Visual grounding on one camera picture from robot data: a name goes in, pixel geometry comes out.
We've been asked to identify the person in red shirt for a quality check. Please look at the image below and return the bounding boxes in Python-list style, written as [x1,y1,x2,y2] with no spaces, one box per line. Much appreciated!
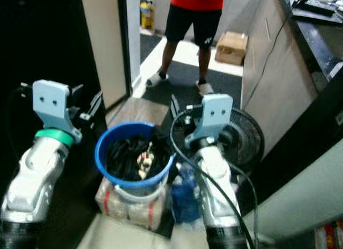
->
[146,0,225,96]

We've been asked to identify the pale blue left wrist camera mount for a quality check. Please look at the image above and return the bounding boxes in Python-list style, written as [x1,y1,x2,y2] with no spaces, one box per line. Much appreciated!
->
[32,79,84,144]

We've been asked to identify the beige counter with black top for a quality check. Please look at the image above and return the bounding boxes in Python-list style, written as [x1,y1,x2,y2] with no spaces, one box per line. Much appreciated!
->
[240,0,343,159]

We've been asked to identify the red packet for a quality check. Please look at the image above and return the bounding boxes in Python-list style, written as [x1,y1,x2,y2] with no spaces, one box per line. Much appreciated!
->
[315,220,343,249]

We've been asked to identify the black floor fan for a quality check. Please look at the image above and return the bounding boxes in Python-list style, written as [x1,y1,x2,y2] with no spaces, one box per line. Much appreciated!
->
[170,106,265,176]

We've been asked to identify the brown cardboard box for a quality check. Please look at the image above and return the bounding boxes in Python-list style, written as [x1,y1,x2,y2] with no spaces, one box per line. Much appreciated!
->
[214,31,249,66]

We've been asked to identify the black clothes pile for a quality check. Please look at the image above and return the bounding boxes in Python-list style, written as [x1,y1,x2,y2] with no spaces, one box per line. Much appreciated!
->
[106,127,175,181]

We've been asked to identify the pale blue right wrist camera mount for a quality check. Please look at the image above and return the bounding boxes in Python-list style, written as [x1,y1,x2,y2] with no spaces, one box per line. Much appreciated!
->
[185,94,234,147]

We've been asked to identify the black floor mat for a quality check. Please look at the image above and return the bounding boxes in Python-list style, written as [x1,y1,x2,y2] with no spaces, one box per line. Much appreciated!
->
[139,34,243,142]

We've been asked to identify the white washing machine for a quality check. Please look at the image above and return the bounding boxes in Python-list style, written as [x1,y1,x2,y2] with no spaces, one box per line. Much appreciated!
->
[243,138,343,249]

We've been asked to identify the plastic wrapped pack red stripes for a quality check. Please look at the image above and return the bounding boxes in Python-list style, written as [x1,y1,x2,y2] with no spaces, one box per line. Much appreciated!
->
[95,177,170,231]

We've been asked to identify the yellow plastic bottle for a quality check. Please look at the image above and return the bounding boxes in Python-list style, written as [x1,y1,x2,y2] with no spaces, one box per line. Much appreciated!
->
[140,0,155,31]

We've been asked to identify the beige door panel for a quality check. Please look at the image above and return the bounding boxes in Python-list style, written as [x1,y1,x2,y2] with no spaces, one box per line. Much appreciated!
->
[80,0,133,111]

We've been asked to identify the pale blue wrist camera mount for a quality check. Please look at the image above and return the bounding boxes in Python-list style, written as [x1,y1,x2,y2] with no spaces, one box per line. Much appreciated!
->
[185,94,234,147]
[32,79,84,144]

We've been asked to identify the blue crumpled cloth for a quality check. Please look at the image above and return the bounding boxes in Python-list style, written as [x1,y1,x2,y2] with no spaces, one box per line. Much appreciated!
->
[170,163,205,226]

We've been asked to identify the blue plastic bucket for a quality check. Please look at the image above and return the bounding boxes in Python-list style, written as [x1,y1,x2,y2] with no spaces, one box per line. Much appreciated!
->
[95,121,175,199]

